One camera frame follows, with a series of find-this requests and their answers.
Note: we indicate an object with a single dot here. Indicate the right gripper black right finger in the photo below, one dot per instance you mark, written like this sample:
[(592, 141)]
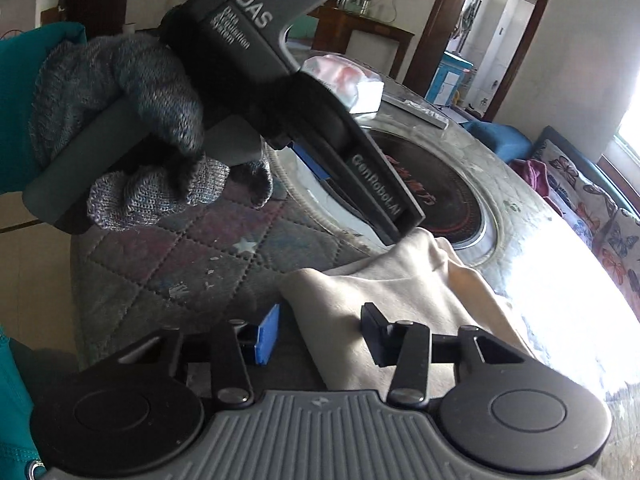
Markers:
[(492, 403)]

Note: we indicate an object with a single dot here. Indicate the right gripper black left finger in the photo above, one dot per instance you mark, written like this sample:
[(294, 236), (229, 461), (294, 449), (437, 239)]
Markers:
[(143, 406)]

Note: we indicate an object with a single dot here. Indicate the cream knit sweater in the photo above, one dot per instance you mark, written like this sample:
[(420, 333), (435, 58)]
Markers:
[(421, 279)]

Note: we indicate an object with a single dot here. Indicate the teal sleeve right forearm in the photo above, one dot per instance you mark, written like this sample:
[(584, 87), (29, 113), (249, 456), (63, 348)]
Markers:
[(19, 458)]

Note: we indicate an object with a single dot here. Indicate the teal sleeve left forearm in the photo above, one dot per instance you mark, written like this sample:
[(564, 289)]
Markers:
[(22, 57)]

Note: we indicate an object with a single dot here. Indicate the left grey knit gloved hand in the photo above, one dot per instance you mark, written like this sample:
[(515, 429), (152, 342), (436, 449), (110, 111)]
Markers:
[(121, 138)]

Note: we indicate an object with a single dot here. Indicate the pink tissue pack far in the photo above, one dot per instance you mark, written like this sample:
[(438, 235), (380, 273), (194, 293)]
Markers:
[(357, 87)]

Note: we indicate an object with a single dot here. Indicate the grey quilted star tablecloth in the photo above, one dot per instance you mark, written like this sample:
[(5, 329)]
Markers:
[(225, 261)]

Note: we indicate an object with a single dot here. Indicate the grey remote control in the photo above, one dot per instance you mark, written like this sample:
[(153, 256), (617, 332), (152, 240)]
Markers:
[(419, 111)]

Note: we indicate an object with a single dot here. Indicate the butterfly print cushion right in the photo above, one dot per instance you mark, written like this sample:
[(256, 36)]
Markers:
[(617, 248)]

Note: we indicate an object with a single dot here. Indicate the butterfly print cushion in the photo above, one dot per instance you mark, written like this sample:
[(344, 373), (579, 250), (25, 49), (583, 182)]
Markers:
[(617, 248), (584, 205)]

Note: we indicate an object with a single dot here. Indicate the blue white box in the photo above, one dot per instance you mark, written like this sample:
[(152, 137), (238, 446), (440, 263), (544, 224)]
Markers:
[(447, 79)]

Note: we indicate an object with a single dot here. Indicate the butterfly print cushion left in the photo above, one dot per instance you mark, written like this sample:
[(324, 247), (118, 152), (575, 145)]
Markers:
[(584, 205)]

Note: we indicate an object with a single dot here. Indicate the magenta cloth on sofa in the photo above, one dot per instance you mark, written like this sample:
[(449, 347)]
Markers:
[(533, 172)]

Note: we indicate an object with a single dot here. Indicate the blue sofa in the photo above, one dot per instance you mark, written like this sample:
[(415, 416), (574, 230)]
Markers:
[(509, 144)]

